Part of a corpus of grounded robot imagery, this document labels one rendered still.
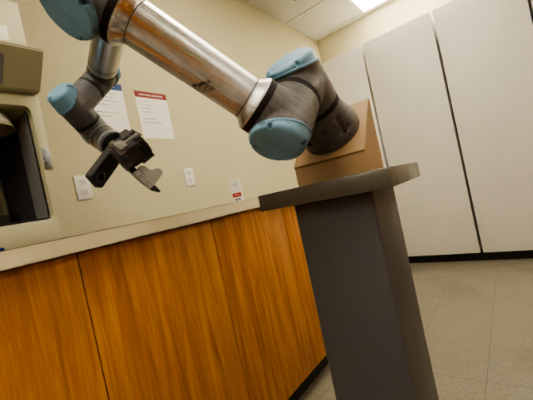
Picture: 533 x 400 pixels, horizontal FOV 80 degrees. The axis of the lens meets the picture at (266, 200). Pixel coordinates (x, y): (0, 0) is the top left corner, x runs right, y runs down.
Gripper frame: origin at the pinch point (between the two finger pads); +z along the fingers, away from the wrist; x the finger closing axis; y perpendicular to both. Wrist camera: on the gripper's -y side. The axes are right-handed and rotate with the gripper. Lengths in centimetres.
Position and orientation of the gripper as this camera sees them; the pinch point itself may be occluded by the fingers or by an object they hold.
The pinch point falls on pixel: (142, 172)
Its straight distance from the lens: 81.1
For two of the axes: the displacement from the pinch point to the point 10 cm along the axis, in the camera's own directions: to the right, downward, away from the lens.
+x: 2.4, 6.6, 7.1
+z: 7.1, 3.8, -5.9
